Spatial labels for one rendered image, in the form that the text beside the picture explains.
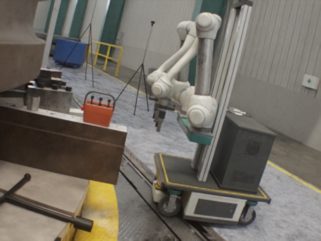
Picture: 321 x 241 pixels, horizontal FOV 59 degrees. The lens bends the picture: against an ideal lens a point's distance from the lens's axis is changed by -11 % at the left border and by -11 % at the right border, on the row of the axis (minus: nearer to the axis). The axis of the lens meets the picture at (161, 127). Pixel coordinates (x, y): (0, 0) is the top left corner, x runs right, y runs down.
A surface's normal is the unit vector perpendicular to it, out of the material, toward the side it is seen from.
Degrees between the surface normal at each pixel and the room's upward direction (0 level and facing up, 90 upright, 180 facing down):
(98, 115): 97
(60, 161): 90
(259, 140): 90
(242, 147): 90
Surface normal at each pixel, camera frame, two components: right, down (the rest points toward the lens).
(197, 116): -0.32, 0.25
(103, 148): 0.11, 0.26
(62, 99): 0.48, 0.32
